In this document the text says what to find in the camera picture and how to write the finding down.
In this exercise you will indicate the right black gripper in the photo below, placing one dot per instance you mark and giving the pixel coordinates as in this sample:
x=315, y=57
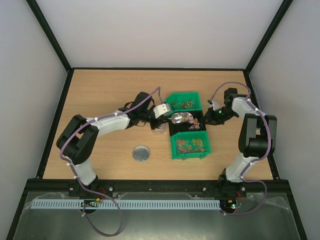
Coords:
x=210, y=118

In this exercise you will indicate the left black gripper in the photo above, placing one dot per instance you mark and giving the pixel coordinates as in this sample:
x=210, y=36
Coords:
x=159, y=121

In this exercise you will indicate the black candy bin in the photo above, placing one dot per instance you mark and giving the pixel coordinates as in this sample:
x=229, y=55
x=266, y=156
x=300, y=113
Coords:
x=192, y=126

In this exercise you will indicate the silver metal scoop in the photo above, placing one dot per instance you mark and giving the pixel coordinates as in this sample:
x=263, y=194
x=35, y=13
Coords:
x=181, y=117

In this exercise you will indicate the green candy bin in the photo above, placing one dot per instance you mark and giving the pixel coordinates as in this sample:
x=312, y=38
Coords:
x=189, y=145
x=184, y=101

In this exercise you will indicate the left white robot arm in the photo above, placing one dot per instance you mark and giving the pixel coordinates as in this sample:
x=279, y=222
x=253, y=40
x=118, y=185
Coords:
x=78, y=139

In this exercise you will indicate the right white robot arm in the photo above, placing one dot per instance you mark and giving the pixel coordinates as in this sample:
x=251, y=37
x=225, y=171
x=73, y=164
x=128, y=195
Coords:
x=257, y=138

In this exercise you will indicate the clear glass jar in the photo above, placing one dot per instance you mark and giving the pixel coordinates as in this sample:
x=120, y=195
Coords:
x=160, y=129

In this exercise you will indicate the silver metal jar lid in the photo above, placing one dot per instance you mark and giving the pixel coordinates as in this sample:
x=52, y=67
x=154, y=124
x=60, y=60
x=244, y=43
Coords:
x=141, y=153

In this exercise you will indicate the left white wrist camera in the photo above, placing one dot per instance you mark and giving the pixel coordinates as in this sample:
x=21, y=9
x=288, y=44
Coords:
x=161, y=110

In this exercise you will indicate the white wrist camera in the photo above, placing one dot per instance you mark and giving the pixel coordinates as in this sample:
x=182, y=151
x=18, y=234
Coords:
x=214, y=105
x=161, y=110

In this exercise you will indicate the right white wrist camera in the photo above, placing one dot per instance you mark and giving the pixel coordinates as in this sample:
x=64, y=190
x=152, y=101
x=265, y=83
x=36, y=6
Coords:
x=214, y=105

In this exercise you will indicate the light blue cable duct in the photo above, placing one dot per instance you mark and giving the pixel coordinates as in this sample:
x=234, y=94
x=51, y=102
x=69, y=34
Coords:
x=77, y=204

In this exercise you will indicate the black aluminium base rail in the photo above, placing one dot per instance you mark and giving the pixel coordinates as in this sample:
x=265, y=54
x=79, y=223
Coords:
x=113, y=188

